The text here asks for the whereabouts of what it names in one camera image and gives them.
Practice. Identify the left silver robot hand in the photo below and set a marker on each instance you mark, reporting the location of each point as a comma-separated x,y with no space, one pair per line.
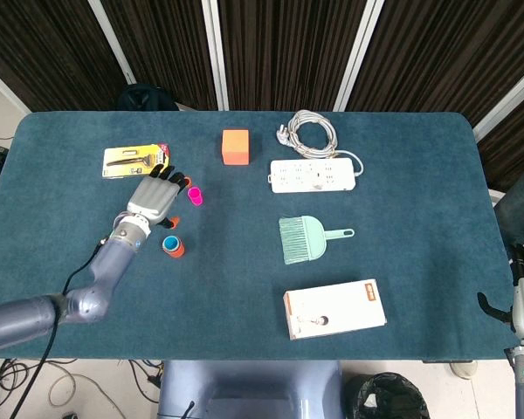
153,198

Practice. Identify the magenta plastic cup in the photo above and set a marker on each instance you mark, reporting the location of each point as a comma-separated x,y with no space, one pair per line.
195,196

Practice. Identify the light blue plastic cup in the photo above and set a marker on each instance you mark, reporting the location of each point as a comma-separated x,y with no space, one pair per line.
171,242

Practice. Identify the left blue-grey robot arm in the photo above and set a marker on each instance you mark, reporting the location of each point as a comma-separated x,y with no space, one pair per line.
105,270

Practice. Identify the mint green hand brush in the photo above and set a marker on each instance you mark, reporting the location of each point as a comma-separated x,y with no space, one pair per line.
308,238

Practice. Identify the razor in yellow package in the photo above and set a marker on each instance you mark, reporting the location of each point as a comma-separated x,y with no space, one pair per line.
126,159

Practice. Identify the orange plastic cup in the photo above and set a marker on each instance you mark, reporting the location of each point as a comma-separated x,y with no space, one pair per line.
177,252

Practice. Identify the white shoe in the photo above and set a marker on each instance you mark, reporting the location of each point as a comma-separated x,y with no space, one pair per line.
464,369

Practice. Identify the orange foam cube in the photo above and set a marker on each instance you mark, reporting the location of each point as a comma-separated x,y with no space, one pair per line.
236,148

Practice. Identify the black chair behind table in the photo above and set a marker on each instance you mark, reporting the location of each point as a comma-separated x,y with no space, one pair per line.
146,98

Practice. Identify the person in dark clothes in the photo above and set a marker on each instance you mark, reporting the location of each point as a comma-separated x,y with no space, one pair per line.
521,205

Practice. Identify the white power strip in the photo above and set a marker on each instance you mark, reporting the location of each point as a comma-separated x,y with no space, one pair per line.
310,174

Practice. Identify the black trash bin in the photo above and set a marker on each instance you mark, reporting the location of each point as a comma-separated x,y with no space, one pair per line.
388,397

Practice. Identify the white cardboard product box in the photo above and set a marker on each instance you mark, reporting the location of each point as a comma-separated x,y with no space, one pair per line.
332,310

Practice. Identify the white partition post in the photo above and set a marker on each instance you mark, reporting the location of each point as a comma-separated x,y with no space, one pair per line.
506,105
215,52
358,52
111,41
4,87

